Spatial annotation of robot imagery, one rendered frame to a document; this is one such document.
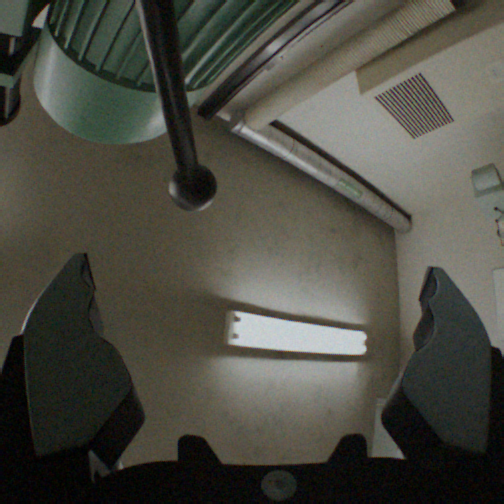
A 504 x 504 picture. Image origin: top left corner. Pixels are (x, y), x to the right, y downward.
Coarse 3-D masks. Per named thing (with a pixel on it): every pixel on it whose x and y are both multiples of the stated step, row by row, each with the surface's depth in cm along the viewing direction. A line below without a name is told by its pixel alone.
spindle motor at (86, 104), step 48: (96, 0) 13; (192, 0) 14; (240, 0) 14; (288, 0) 16; (48, 48) 17; (96, 48) 16; (144, 48) 17; (192, 48) 18; (240, 48) 20; (48, 96) 21; (96, 96) 20; (144, 96) 21; (192, 96) 24
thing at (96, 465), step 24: (24, 360) 6; (0, 384) 5; (24, 384) 6; (0, 408) 5; (24, 408) 5; (0, 432) 4; (24, 432) 5; (0, 456) 4; (24, 456) 4; (72, 456) 5; (96, 456) 5; (0, 480) 4; (24, 480) 4; (48, 480) 4; (72, 480) 4; (96, 480) 5
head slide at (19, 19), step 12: (0, 0) 11; (12, 0) 12; (24, 0) 12; (36, 0) 13; (48, 0) 15; (0, 12) 12; (12, 12) 12; (24, 12) 13; (36, 12) 15; (0, 24) 13; (12, 24) 13; (24, 24) 14
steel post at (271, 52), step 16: (320, 0) 111; (336, 0) 108; (352, 0) 106; (304, 16) 119; (320, 16) 118; (288, 32) 129; (304, 32) 126; (272, 48) 140; (288, 48) 139; (256, 64) 151; (272, 64) 150; (240, 80) 162; (224, 96) 175; (208, 112) 189
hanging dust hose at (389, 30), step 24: (432, 0) 89; (456, 0) 83; (384, 24) 110; (408, 24) 103; (336, 48) 133; (360, 48) 123; (384, 48) 121; (312, 72) 145; (336, 72) 139; (264, 96) 172; (288, 96) 160; (264, 120) 180
